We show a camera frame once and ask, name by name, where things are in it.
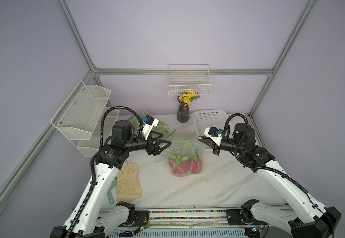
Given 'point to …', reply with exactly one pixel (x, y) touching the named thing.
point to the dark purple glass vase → (183, 114)
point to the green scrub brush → (110, 193)
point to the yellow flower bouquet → (187, 96)
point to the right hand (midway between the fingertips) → (201, 138)
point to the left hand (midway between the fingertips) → (164, 142)
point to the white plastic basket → (203, 119)
